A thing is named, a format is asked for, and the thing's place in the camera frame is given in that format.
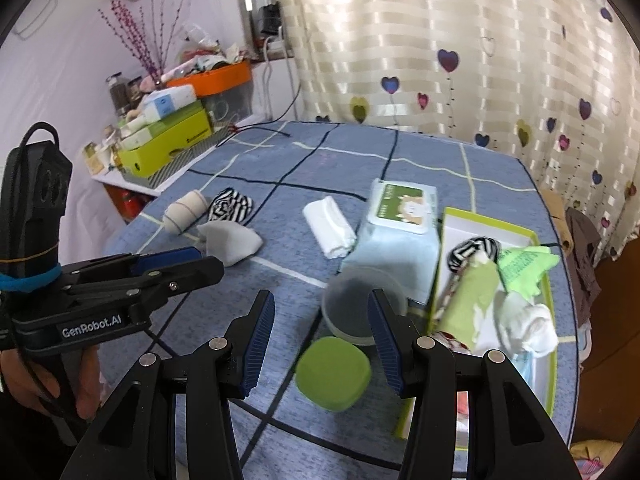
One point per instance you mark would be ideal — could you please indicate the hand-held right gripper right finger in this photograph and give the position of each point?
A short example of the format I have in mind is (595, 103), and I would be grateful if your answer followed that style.
(385, 345)

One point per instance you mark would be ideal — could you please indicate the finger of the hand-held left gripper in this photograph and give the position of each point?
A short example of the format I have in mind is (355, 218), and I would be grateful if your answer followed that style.
(170, 257)
(190, 277)

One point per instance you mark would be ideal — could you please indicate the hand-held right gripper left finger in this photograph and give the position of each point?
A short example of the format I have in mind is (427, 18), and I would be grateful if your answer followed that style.
(257, 340)

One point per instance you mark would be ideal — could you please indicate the green round lid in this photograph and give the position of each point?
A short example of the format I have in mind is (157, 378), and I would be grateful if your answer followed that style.
(330, 375)

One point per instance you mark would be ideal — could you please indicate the red patterned cloth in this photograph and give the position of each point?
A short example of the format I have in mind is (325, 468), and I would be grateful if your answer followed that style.
(450, 342)

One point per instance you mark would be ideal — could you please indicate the green white cloth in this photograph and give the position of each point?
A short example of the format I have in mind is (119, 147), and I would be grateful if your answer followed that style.
(470, 300)

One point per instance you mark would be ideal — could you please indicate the zebra striped sock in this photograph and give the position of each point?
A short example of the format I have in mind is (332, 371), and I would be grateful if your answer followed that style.
(230, 205)
(467, 252)

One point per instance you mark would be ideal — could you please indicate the green-rimmed white box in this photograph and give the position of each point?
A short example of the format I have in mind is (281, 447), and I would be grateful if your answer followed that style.
(462, 227)

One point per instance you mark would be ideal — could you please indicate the light blue cloth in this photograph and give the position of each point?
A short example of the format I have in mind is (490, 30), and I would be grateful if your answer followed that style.
(527, 365)

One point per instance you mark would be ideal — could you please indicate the white socks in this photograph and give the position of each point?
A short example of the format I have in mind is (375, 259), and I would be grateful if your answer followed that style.
(530, 330)

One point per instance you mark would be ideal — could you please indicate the bright green cloth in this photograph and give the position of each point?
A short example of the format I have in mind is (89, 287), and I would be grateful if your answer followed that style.
(525, 267)

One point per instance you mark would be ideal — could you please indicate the person's left hand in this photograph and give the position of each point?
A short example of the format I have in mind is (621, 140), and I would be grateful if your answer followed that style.
(87, 385)

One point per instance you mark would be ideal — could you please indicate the rolled white striped sock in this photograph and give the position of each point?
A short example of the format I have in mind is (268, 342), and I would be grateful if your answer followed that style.
(185, 210)

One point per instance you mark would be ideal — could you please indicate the grey white cloth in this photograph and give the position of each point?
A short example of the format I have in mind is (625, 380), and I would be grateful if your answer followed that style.
(230, 242)

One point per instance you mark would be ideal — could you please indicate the clear plastic bowl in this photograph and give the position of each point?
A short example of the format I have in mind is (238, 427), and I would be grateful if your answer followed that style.
(350, 305)

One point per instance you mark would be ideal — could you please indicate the red container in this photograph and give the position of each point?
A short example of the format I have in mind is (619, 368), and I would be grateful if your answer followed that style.
(130, 205)

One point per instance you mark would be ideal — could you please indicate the white side table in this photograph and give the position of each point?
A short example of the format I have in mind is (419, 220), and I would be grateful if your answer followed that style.
(135, 185)

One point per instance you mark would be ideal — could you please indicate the light blue wet wipes pack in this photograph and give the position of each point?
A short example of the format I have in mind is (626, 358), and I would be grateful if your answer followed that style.
(395, 255)

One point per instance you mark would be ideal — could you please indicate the lime green cardboard box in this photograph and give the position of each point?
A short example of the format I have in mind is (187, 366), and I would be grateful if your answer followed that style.
(165, 147)

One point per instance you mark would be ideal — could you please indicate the white green flat box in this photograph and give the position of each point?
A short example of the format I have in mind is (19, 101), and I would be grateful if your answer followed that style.
(150, 132)

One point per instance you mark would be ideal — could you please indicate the white folded towel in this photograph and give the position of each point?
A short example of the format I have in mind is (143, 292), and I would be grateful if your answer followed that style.
(330, 227)

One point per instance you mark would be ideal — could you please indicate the glass jar dark contents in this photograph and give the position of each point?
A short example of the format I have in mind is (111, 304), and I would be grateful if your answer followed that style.
(119, 97)

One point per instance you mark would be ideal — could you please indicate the blue checkered blanket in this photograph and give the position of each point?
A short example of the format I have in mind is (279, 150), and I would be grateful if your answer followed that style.
(300, 170)

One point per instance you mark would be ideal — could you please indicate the white blue tissue box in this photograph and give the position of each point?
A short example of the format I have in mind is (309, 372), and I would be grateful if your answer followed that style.
(167, 100)

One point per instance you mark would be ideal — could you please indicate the orange-lidded clear storage bin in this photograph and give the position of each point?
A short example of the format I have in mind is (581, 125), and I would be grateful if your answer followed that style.
(215, 77)

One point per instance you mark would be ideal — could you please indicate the light blue bag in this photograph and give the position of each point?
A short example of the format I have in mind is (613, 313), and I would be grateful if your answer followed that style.
(584, 340)

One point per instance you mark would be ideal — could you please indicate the pink flower branches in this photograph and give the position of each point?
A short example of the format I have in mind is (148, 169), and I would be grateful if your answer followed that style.
(135, 35)

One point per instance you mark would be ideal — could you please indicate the tan garment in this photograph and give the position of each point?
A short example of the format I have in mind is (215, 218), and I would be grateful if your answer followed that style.
(555, 210)

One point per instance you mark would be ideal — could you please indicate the brown garment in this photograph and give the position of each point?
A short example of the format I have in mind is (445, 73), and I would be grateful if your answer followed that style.
(582, 250)

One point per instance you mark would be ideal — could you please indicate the brown wooden furniture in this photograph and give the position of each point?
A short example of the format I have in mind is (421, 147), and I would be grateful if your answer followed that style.
(615, 335)

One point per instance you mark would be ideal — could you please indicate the yellow pink cloth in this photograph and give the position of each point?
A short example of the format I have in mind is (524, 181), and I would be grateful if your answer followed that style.
(595, 457)

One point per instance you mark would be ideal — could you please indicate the cream heart-print curtain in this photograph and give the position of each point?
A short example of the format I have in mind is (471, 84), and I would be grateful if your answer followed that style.
(400, 35)

